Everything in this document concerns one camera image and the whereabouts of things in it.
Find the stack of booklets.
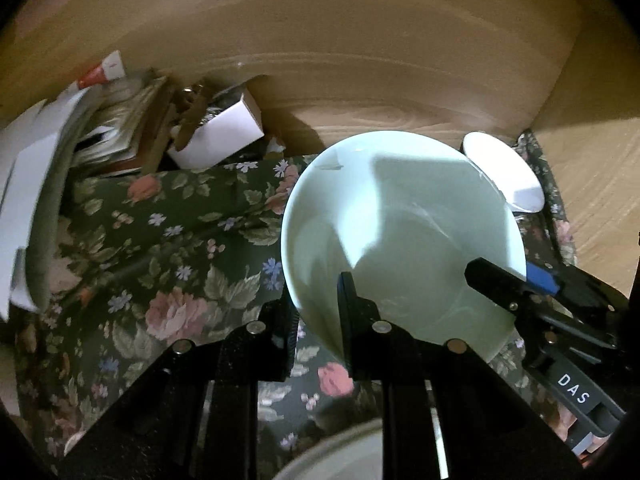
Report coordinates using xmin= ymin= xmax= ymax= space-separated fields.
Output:
xmin=75 ymin=72 xmax=176 ymax=177

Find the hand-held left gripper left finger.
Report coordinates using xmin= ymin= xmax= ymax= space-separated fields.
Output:
xmin=57 ymin=292 xmax=301 ymax=480

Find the pale green bowl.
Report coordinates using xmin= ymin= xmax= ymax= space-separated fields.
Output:
xmin=280 ymin=130 xmax=528 ymax=368

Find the stack of white papers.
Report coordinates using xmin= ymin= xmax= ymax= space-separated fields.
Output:
xmin=0 ymin=87 xmax=108 ymax=322

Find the dark floral tablecloth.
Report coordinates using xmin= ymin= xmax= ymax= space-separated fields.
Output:
xmin=15 ymin=130 xmax=577 ymax=480

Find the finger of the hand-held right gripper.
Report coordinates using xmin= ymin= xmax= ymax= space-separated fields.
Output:
xmin=524 ymin=260 xmax=630 ymax=323
xmin=464 ymin=257 xmax=620 ymax=352

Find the pale green plate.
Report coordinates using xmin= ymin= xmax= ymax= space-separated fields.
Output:
xmin=272 ymin=417 xmax=451 ymax=480

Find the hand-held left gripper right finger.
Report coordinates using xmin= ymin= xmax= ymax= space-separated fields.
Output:
xmin=336 ymin=271 xmax=585 ymax=480

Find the brown wooden item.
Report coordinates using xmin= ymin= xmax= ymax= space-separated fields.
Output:
xmin=170 ymin=82 xmax=212 ymax=151

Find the red and white packet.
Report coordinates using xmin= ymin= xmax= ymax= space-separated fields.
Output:
xmin=77 ymin=50 xmax=126 ymax=89

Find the white bowl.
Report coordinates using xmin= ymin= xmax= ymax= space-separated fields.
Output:
xmin=461 ymin=131 xmax=546 ymax=214

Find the small white cardboard box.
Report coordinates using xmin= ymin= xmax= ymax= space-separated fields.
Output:
xmin=166 ymin=86 xmax=265 ymax=171

